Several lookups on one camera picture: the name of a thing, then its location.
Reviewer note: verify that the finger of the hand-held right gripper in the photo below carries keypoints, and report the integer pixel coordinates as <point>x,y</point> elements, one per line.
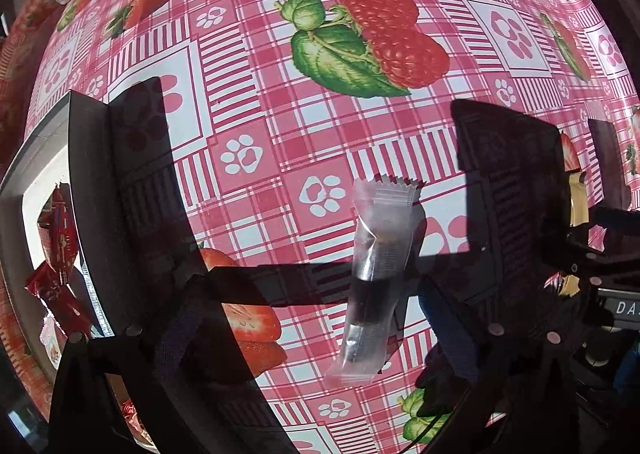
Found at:
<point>590,264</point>
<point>617,221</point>

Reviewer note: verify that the gold snack packet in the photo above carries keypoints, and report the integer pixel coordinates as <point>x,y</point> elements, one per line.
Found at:
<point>577,199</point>

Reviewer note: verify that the clear dark snack bar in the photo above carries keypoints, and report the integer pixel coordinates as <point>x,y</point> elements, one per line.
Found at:
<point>372,254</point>

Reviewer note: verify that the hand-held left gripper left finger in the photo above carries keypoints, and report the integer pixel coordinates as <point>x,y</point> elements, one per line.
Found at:
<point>192,334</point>

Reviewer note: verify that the black and white storage box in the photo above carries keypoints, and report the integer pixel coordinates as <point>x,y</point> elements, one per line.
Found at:
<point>85,158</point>

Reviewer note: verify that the pink strawberry print tablecloth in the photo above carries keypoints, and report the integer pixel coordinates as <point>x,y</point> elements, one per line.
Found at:
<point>300,133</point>

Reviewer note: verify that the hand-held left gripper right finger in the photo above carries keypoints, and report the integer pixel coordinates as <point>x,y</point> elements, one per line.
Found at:
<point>447,329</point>

